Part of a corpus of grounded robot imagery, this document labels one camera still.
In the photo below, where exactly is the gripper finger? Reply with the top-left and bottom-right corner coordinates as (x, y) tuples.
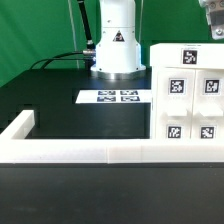
(198, 0), (224, 40)

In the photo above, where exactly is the white block with marker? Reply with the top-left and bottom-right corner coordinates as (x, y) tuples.
(150, 43), (224, 69)

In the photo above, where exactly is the white cabinet body box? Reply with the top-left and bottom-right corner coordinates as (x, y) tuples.
(151, 67), (224, 140)

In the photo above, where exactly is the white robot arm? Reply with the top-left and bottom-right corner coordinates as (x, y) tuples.
(91, 0), (224, 80)

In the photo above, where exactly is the white marker base sheet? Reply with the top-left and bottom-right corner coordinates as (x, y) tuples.
(75, 89), (152, 104)

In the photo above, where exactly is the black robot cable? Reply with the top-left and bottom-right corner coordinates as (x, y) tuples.
(29, 0), (98, 70)

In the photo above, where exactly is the thin white cord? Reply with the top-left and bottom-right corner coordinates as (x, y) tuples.
(67, 0), (80, 70)

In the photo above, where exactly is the white U-shaped fence frame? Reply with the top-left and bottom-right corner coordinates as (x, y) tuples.
(0, 110), (224, 164)

